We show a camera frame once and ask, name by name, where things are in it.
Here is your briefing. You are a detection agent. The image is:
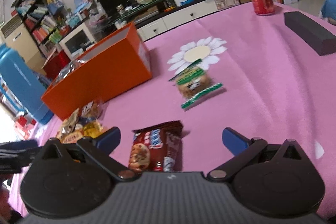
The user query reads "bookshelf with books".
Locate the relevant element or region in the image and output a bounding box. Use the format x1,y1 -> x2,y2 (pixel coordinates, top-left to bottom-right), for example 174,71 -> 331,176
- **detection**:
10,0 -> 72,58

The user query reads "dark grey rectangular box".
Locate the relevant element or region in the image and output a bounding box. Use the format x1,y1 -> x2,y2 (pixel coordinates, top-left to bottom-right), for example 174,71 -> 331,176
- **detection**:
284,11 -> 336,56

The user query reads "white microwave oven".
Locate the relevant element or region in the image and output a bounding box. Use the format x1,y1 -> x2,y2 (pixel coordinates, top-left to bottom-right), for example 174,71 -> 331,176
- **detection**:
59,22 -> 96,60

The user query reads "white tv cabinet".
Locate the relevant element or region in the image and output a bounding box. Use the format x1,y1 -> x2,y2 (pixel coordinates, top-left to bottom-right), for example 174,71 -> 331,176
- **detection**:
137,0 -> 218,41

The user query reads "white air conditioner unit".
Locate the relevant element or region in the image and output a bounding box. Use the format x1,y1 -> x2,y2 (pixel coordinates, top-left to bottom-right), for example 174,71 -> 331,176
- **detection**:
1,15 -> 46,75

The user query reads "clear bread pastry pack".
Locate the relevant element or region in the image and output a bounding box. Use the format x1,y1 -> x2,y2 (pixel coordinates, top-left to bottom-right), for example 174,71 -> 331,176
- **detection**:
56,100 -> 103,136

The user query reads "silver foil snack bag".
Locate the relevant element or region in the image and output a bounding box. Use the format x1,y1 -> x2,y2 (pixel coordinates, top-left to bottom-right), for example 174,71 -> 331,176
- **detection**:
54,59 -> 86,84

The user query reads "blue thermos jug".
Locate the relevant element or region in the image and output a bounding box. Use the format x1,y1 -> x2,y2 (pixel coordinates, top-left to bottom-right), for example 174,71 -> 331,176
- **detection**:
1,43 -> 54,124

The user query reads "pink tablecloth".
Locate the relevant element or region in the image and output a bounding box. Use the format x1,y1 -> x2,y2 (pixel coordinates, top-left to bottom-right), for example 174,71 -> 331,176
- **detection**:
7,2 -> 336,219

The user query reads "yellow orange snack bag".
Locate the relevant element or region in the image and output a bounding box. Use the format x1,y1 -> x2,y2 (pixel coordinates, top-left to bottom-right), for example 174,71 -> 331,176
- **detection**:
56,119 -> 107,144

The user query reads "blue cushion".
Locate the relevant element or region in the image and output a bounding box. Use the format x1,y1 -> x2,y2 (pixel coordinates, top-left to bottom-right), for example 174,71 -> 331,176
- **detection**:
321,0 -> 336,20

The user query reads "orange cardboard box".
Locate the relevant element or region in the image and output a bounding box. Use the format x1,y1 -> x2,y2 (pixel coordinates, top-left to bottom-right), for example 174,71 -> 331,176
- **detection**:
41,23 -> 152,119

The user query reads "green clear cookie pack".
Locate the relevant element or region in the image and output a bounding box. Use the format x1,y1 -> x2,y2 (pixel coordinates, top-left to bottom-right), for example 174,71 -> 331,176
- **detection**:
169,59 -> 223,110

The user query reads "brown chocolate cookie pack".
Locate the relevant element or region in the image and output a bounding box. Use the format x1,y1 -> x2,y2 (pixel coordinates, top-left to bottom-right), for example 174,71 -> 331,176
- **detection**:
128,121 -> 183,173

